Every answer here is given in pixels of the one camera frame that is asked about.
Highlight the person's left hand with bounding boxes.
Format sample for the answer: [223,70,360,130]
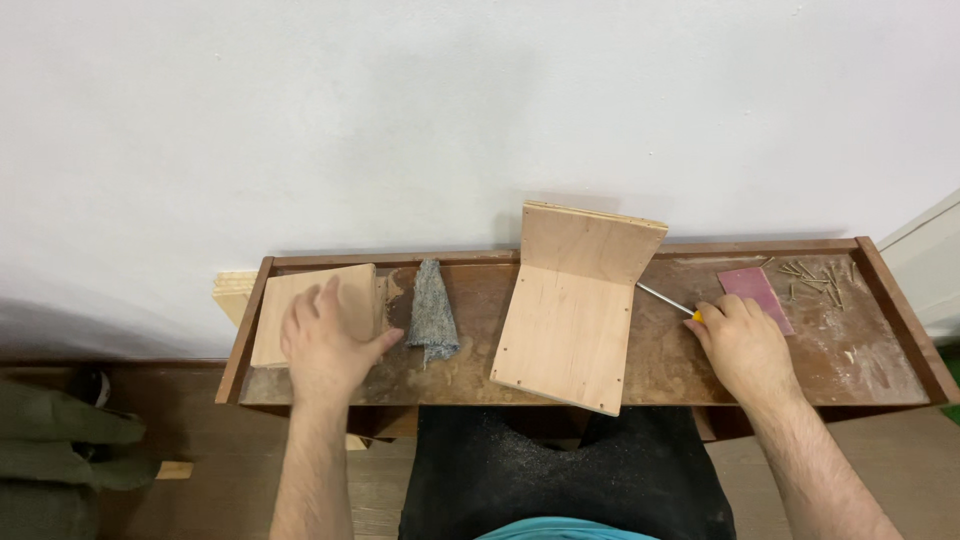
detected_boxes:
[280,275,405,407]

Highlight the person's right hand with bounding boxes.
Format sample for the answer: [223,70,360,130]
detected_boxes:
[683,294,806,411]

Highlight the yellow handled screwdriver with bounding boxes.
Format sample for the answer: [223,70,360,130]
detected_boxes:
[635,281,708,325]

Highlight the flat plywood board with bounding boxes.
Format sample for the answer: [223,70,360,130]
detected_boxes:
[249,262,391,370]

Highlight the pink sandpaper sheet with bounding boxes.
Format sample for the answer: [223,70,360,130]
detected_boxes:
[716,267,796,337]

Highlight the pile of brass screws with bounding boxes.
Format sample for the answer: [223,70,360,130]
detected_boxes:
[759,256,861,313]

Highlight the stack of pale wood planks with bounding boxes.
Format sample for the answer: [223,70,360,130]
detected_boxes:
[211,270,261,329]

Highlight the brown wooden tray bench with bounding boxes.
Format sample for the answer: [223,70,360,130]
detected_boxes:
[215,236,960,444]

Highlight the grey woven cloth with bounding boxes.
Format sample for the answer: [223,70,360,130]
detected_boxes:
[405,258,462,369]

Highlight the angled plywood panel assembly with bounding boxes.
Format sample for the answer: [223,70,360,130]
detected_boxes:
[489,200,670,418]

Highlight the white door panel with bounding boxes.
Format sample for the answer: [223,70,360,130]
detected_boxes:
[876,187,960,348]

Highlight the green mat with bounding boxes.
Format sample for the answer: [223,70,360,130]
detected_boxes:
[939,351,960,426]

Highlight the person's black apron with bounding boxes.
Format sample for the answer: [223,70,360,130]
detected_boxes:
[397,405,738,540]

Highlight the black and white shoe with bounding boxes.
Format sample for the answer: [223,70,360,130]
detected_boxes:
[69,367,114,410]

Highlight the person's teal shirt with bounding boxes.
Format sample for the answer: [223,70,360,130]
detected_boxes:
[474,516,661,540]

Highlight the olive green bag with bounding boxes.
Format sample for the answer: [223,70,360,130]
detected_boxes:
[0,377,160,540]

